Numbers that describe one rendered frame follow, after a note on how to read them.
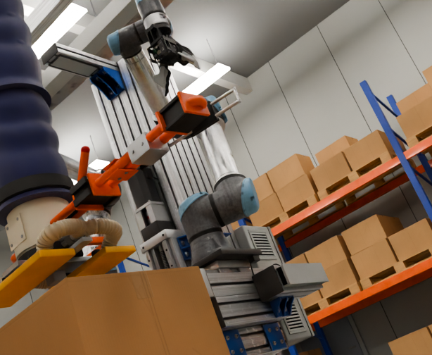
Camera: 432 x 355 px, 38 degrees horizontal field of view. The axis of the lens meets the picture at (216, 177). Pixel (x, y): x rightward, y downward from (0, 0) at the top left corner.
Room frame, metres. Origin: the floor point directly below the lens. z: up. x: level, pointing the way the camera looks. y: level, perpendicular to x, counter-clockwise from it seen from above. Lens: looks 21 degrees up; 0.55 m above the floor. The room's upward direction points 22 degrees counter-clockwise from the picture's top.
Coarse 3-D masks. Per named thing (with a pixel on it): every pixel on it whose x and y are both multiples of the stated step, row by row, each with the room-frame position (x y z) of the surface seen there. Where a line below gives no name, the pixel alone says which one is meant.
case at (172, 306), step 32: (64, 288) 1.24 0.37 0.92; (96, 288) 1.28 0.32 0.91; (128, 288) 1.35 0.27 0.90; (160, 288) 1.43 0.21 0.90; (192, 288) 1.51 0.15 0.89; (32, 320) 1.32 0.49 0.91; (64, 320) 1.25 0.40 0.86; (96, 320) 1.26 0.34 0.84; (128, 320) 1.33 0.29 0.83; (160, 320) 1.40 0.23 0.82; (192, 320) 1.48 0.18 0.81; (0, 352) 1.42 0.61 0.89; (32, 352) 1.34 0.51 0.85; (64, 352) 1.27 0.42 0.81; (96, 352) 1.25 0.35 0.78; (128, 352) 1.31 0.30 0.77; (160, 352) 1.38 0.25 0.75; (192, 352) 1.45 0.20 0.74; (224, 352) 1.53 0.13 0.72
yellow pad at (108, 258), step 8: (104, 248) 1.50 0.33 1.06; (112, 248) 1.52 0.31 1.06; (120, 248) 1.54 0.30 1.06; (128, 248) 1.56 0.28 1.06; (96, 256) 1.53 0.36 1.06; (104, 256) 1.52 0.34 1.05; (112, 256) 1.54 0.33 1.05; (120, 256) 1.57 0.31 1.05; (128, 256) 1.60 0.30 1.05; (88, 264) 1.55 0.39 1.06; (96, 264) 1.56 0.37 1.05; (104, 264) 1.58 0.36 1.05; (112, 264) 1.61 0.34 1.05; (72, 272) 1.60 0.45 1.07; (80, 272) 1.58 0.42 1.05; (88, 272) 1.59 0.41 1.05; (96, 272) 1.62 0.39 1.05; (104, 272) 1.65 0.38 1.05
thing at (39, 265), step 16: (32, 256) 1.37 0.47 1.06; (48, 256) 1.37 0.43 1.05; (64, 256) 1.41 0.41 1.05; (16, 272) 1.42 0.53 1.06; (32, 272) 1.43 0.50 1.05; (48, 272) 1.47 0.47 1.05; (0, 288) 1.47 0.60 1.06; (16, 288) 1.50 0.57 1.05; (32, 288) 1.55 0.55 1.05; (0, 304) 1.58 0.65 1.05
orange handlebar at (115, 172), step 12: (192, 96) 1.16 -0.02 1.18; (156, 132) 1.22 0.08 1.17; (108, 168) 1.33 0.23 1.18; (120, 168) 1.31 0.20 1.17; (132, 168) 1.35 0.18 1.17; (96, 180) 1.36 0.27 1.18; (120, 180) 1.38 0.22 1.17; (72, 204) 1.43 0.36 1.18; (60, 216) 1.47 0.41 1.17; (96, 240) 1.74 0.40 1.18
